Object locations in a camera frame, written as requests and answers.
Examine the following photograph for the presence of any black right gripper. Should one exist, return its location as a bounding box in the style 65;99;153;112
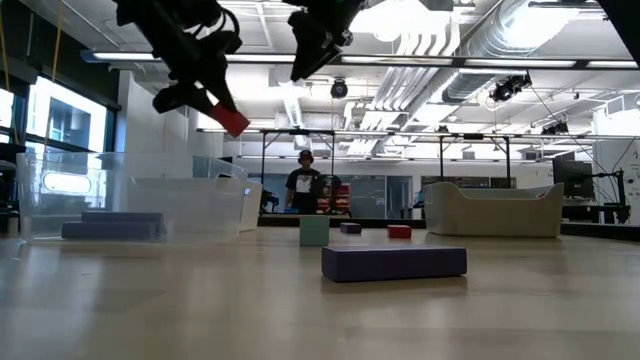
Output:
286;0;367;84

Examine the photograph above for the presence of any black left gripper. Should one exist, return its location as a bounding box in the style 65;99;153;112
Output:
148;13;240;116

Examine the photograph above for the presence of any teal block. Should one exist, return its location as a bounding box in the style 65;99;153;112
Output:
298;214;331;248

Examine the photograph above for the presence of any clear plastic bin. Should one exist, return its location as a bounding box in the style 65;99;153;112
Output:
16;151;250;246

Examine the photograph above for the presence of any person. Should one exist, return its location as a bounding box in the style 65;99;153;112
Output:
284;148;325;215

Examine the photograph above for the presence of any large window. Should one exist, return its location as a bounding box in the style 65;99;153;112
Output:
0;74;121;154

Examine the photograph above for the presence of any red tool cabinet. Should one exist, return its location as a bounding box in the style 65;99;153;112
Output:
319;174;352;217

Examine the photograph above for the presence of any black ceiling spotlight cluster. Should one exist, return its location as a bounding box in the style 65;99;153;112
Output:
488;73;533;103
541;119;571;137

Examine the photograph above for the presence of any light grey plastic bin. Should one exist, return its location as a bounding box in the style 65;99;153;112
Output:
423;181;565;238

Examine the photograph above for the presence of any black computer monitor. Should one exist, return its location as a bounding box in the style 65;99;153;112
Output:
552;158;595;200

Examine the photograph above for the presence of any black metal gantry frame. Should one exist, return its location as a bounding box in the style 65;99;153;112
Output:
437;132;512;190
259;128;337;194

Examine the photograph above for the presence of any black ceiling light rail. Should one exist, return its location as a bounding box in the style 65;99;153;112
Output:
79;49;640;70

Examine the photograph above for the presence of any silver ventilation duct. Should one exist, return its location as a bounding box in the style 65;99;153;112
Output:
467;0;616;59

